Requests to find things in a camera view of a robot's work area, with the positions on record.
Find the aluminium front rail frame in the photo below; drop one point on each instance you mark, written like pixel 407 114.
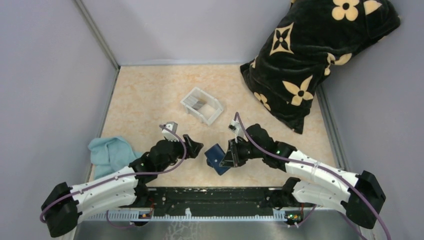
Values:
pixel 215 202

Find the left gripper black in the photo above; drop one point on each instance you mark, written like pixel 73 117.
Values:
pixel 193 147

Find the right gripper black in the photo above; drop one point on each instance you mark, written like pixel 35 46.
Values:
pixel 233 158

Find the aluminium corner post left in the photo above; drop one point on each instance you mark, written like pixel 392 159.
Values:
pixel 94 29

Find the navy blue card holder wallet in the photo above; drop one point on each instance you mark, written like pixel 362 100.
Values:
pixel 214 155

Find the white plastic card box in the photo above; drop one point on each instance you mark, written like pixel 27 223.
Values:
pixel 209 112

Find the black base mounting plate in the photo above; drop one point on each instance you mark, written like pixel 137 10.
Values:
pixel 216 201

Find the aluminium side rail right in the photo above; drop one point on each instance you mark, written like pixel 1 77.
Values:
pixel 332 130

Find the light blue cloth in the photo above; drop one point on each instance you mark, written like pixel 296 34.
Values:
pixel 110 154

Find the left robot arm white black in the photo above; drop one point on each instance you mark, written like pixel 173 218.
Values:
pixel 67 206

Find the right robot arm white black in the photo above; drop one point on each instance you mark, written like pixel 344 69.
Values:
pixel 331 188

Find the grey card stack in box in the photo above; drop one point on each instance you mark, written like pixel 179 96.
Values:
pixel 194 102

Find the black floral patterned pillow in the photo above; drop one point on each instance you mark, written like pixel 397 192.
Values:
pixel 312 37

